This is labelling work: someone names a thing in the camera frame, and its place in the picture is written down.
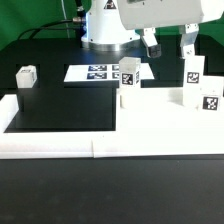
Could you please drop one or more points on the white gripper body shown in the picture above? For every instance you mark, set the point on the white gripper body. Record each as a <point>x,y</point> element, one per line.
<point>140,14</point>

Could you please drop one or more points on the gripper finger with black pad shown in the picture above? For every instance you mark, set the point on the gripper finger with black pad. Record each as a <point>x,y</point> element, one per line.
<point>189,34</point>
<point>153,49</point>

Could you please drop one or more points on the white square table top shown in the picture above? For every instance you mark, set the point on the white square table top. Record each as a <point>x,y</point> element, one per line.
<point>162,108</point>

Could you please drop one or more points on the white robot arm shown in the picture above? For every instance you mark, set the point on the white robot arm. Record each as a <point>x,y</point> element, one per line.
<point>113,23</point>

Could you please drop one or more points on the white sheet with fiducial markers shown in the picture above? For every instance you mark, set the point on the white sheet with fiducial markers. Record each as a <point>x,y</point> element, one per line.
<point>101,72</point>

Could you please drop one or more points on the white U-shaped obstacle fence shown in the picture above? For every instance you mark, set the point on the white U-shaped obstacle fence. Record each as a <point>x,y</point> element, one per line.
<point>117,143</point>

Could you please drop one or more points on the black cable connector upright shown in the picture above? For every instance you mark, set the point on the black cable connector upright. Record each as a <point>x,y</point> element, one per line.
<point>80,9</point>

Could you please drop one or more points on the black cable thick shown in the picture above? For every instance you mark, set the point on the black cable thick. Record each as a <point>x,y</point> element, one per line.
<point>62,25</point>

